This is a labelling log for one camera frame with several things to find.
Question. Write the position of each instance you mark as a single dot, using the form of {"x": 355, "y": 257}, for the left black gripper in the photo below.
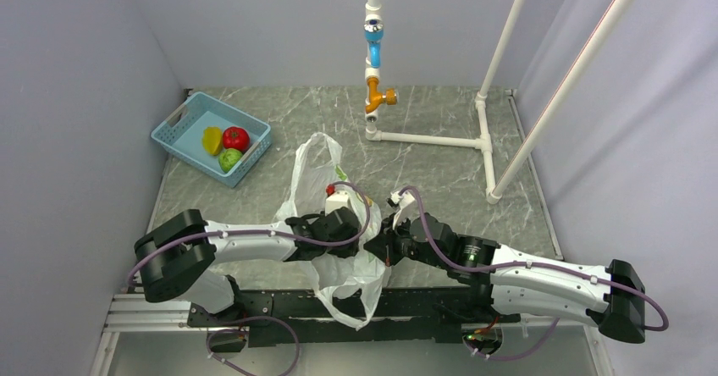
{"x": 347, "y": 250}

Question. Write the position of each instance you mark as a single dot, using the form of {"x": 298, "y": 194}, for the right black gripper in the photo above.
{"x": 383, "y": 246}

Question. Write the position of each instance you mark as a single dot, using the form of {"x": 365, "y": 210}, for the white printed plastic bag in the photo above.
{"x": 349, "y": 288}

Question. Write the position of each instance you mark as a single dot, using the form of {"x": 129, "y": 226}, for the green fake fruit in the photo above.
{"x": 228, "y": 158}

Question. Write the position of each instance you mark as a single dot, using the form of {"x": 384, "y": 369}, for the red fake tomato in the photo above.
{"x": 236, "y": 138}

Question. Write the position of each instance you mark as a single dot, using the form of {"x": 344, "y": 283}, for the yellow fake fruit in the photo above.
{"x": 212, "y": 140}

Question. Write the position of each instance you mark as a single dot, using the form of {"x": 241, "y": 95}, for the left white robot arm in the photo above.
{"x": 173, "y": 261}

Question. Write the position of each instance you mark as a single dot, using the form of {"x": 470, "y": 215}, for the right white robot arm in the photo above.
{"x": 507, "y": 282}

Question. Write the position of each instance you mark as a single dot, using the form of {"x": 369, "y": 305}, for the orange pipe tap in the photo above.
{"x": 376, "y": 97}

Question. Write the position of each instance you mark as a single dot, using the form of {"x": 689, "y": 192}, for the light blue plastic basket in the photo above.
{"x": 180, "y": 134}

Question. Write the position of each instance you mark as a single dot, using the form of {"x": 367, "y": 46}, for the blue pipe valve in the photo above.
{"x": 374, "y": 33}

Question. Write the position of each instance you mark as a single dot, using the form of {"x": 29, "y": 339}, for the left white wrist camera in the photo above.
{"x": 337, "y": 197}

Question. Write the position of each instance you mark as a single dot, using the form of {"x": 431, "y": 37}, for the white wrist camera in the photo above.
{"x": 337, "y": 197}
{"x": 404, "y": 205}

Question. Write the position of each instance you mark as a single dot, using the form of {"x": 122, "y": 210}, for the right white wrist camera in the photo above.
{"x": 404, "y": 205}

